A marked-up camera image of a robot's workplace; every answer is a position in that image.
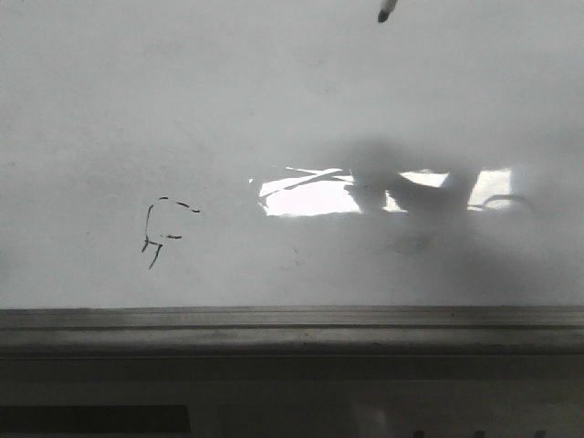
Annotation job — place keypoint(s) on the white black whiteboard marker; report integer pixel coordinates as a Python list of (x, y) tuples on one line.
[(387, 7)]

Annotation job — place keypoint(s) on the white whiteboard with metal frame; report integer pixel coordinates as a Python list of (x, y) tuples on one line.
[(185, 178)]

